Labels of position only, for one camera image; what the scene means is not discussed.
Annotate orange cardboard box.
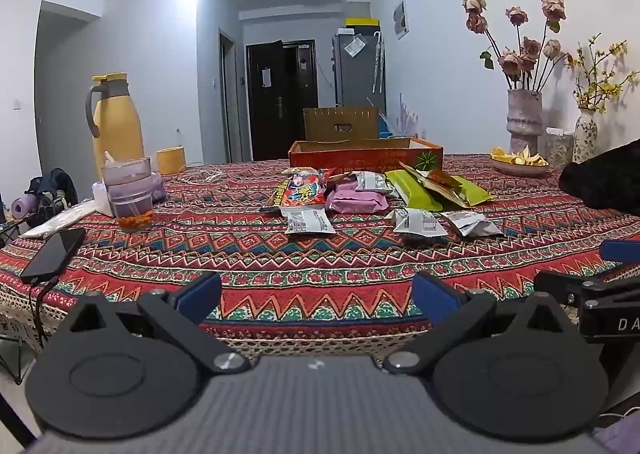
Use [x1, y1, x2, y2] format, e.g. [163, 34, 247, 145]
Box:
[288, 136, 444, 172]

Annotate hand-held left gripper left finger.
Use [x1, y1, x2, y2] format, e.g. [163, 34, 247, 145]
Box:
[47, 271, 253, 377]

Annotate brown snack packet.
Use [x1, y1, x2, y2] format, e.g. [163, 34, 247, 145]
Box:
[400, 161, 466, 200]

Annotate glass storage jar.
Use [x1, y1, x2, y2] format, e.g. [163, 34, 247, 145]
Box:
[545, 128, 575, 170]

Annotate person's purple clothing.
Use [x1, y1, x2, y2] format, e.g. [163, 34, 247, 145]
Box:
[592, 426, 640, 454]

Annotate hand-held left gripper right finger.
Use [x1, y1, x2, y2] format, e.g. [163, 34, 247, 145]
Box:
[382, 270, 583, 377]

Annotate red patterned tablecloth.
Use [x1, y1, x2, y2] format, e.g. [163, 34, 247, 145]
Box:
[0, 151, 640, 370]

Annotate grey refrigerator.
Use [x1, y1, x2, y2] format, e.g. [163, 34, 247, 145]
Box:
[333, 29, 386, 110]

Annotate dark backpack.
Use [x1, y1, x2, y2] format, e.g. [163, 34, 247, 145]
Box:
[25, 168, 78, 220]

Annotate yellow flower branches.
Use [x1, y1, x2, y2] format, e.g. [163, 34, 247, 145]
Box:
[567, 34, 631, 114]

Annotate framed wall picture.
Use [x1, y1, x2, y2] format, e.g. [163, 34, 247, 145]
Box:
[393, 0, 410, 41]

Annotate shallow ceramic plate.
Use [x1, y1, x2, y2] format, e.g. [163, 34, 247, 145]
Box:
[489, 154, 553, 178]

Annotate pink snack packet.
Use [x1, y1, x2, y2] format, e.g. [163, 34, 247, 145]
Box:
[326, 183, 389, 215]

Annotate yellow thermos jug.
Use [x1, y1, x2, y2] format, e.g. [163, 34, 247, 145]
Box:
[85, 73, 146, 170]

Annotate white folded umbrella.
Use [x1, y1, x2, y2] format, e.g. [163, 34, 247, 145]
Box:
[372, 31, 386, 95]

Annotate black charging cable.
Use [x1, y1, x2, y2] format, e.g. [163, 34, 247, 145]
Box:
[29, 276, 62, 335]

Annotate dark red snack packet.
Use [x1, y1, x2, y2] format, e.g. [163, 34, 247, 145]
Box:
[325, 173, 358, 195]

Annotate purple yoga mat roll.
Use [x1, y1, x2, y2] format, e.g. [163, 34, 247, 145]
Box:
[11, 196, 41, 220]

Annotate grey interior door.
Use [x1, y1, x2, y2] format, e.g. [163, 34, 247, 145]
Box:
[218, 28, 237, 162]

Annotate clear plastic cup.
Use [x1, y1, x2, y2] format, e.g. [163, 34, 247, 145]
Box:
[101, 157, 153, 233]

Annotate brown wooden chair back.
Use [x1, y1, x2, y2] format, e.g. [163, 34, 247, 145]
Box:
[303, 107, 381, 141]

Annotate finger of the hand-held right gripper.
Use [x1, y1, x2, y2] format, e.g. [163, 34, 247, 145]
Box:
[599, 239, 640, 280]
[533, 271, 640, 307]

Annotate green snack packet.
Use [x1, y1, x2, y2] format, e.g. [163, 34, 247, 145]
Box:
[386, 169, 443, 211]
[440, 176, 493, 207]

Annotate pink ceramic vase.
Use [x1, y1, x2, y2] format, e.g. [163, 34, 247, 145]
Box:
[506, 89, 543, 155]

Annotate white cable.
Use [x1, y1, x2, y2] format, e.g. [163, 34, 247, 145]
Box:
[170, 166, 223, 185]

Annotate dark entrance door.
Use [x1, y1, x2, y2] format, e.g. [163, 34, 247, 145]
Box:
[246, 39, 318, 161]

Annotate black smartphone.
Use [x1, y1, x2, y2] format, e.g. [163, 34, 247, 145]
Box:
[20, 228, 87, 285]

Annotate bunch of dried roses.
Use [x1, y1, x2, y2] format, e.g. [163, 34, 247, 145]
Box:
[462, 0, 573, 92]

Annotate floral patterned vase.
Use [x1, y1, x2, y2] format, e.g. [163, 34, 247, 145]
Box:
[572, 109, 598, 165]

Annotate white snack packet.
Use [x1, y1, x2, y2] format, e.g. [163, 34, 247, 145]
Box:
[356, 171, 397, 195]
[444, 211, 504, 238]
[285, 209, 337, 236]
[392, 208, 449, 238]

